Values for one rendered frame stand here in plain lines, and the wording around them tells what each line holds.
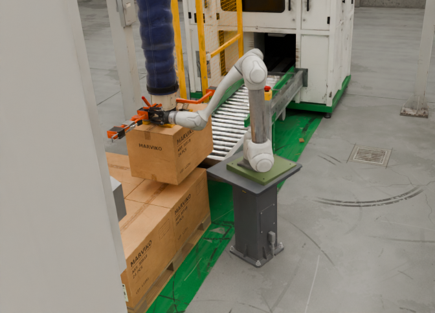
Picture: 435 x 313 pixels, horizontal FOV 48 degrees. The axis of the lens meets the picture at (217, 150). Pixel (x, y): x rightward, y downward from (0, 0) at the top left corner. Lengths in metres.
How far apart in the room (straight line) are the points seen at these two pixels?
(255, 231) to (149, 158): 0.94
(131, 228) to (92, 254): 3.26
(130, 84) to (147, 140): 1.58
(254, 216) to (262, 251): 0.35
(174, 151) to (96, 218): 3.28
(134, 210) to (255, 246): 0.94
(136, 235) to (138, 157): 0.60
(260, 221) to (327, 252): 0.64
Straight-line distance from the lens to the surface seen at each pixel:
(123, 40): 4.90
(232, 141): 4.44
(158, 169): 3.58
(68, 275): 0.16
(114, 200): 0.20
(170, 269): 3.83
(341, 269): 3.85
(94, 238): 0.17
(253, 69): 2.94
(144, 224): 3.44
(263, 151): 3.19
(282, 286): 3.68
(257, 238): 3.72
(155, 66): 3.46
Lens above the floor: 2.51
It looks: 27 degrees down
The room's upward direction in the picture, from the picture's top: 4 degrees counter-clockwise
